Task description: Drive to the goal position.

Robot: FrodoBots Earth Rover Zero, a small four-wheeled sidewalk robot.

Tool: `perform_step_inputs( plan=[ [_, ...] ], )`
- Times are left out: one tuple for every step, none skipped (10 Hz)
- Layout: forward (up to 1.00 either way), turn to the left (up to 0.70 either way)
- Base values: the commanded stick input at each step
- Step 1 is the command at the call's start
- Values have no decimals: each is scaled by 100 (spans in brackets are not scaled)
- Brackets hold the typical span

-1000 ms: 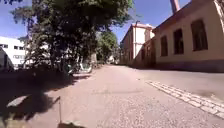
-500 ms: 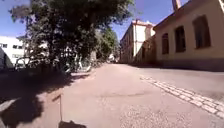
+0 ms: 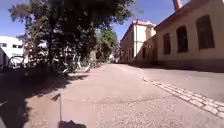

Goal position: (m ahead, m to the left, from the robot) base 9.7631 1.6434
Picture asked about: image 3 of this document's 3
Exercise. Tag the row of parked bicycles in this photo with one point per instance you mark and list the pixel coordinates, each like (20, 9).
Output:
(76, 65)

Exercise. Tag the yellow building with brick chimney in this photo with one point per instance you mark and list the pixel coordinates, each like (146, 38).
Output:
(193, 36)

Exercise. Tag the pale gravel path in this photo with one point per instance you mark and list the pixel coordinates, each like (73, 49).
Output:
(116, 96)

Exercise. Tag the pale cobblestone strip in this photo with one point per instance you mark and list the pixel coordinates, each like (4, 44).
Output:
(186, 96)

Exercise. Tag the long white building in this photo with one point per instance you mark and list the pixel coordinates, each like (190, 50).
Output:
(10, 46)

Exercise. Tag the tall yellow building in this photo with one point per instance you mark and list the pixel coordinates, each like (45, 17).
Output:
(136, 40)

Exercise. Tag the large green tree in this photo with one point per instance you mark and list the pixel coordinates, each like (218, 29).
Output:
(66, 26)

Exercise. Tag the slender green tree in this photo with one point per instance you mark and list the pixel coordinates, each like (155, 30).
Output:
(108, 43)

